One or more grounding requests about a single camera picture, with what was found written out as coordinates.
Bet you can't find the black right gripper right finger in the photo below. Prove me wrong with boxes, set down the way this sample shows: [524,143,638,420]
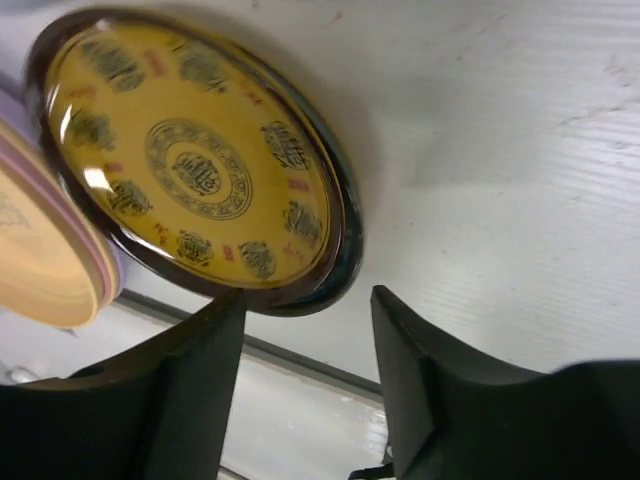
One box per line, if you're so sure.
[371,286,639,479]

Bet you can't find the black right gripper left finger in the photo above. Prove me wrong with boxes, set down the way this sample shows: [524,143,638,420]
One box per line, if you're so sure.
[1,290,246,479]

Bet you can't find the beige plate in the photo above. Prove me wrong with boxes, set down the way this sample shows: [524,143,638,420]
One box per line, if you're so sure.
[0,117,106,330]

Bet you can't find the pink plate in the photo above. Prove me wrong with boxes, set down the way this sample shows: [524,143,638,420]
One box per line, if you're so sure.
[1,142,122,306]

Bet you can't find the purple plate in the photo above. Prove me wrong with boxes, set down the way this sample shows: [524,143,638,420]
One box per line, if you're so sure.
[0,69,134,296]

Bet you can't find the dark green plate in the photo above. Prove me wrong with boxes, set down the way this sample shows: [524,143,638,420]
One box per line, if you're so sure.
[273,87,364,317]

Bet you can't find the aluminium table rail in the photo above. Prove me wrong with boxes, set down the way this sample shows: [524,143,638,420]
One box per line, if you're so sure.
[117,288,389,404]

